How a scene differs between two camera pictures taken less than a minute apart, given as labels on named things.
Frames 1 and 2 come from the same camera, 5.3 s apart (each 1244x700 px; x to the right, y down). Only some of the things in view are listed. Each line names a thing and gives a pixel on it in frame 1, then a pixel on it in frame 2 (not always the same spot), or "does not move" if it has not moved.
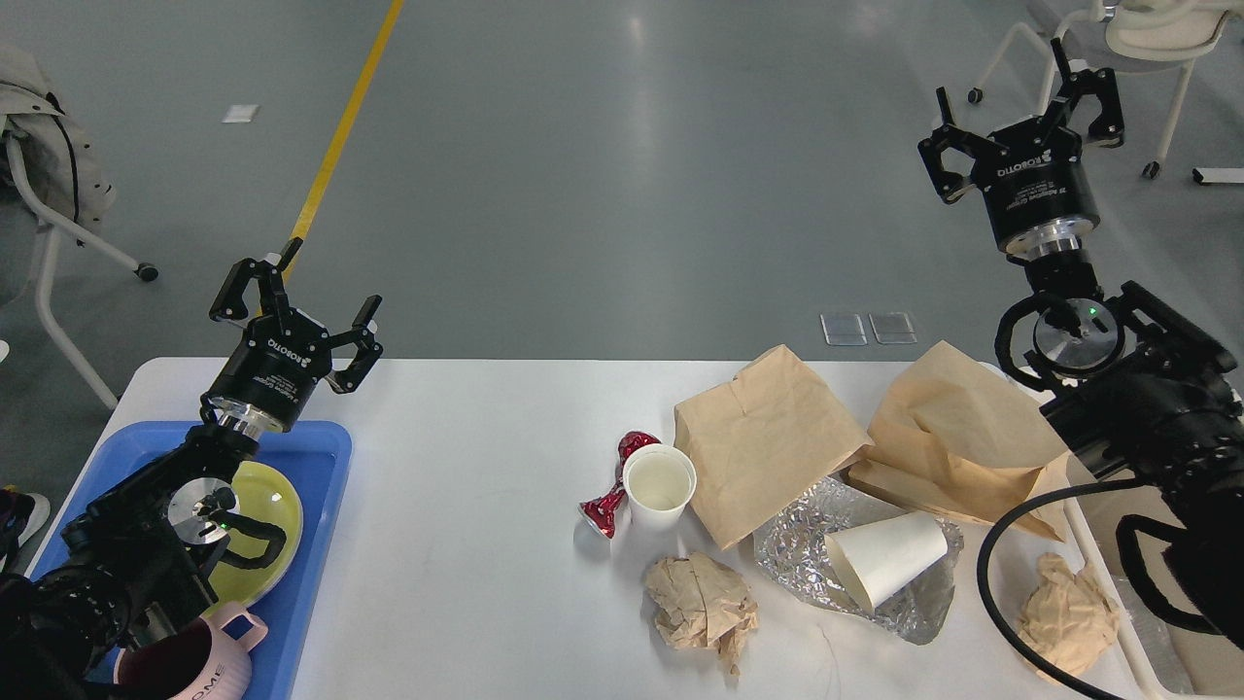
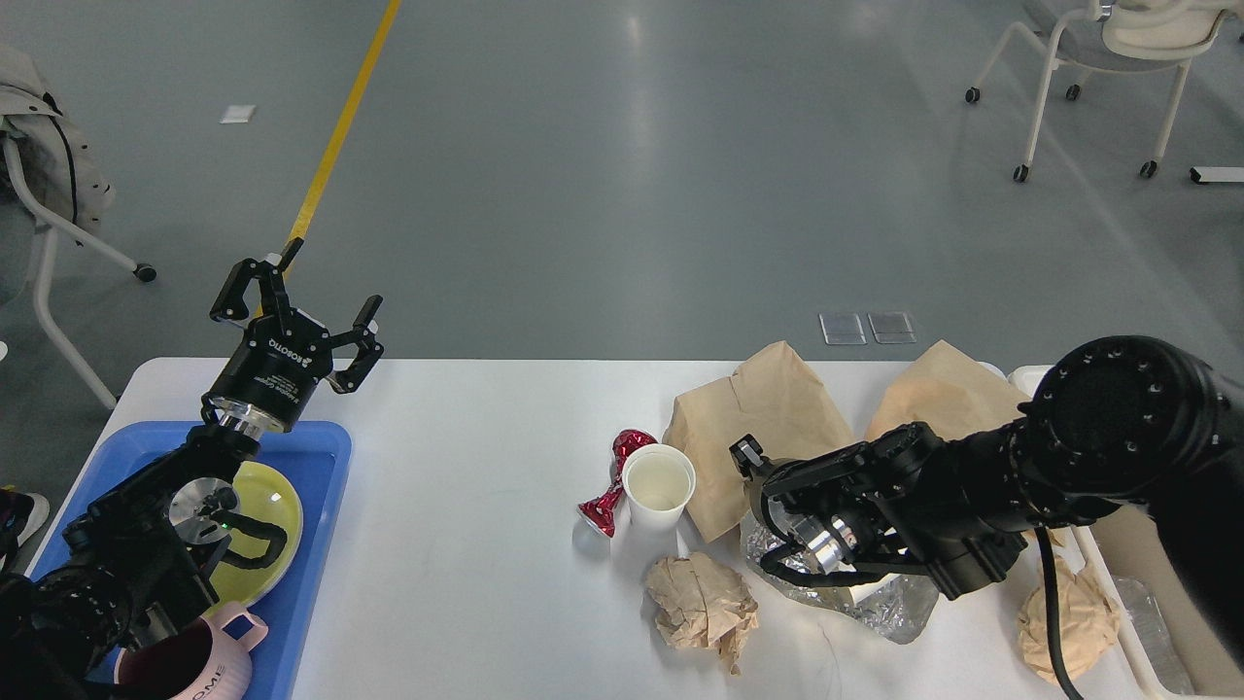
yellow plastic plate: x=265 y=499 does not move
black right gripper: x=1036 y=187 to x=793 y=497
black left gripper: x=268 y=380 does not move
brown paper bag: x=760 y=440 does not move
